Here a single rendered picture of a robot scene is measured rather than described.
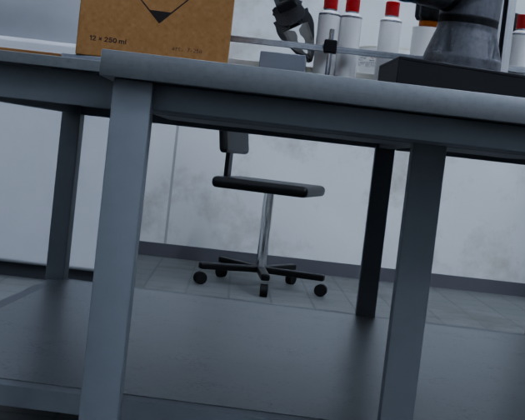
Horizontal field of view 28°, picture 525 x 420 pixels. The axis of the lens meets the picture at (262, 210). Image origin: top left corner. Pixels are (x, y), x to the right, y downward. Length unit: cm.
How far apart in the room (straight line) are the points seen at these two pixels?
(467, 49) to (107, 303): 84
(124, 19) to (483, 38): 69
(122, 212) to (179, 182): 458
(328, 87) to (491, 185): 481
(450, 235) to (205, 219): 146
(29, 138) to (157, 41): 275
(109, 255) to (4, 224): 324
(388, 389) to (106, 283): 59
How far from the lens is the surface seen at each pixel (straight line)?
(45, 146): 479
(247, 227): 620
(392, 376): 192
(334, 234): 623
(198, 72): 158
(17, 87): 197
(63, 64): 191
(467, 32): 203
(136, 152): 161
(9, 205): 484
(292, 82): 158
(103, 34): 210
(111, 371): 165
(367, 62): 296
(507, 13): 238
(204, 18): 211
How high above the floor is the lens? 71
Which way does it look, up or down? 3 degrees down
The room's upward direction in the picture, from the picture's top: 7 degrees clockwise
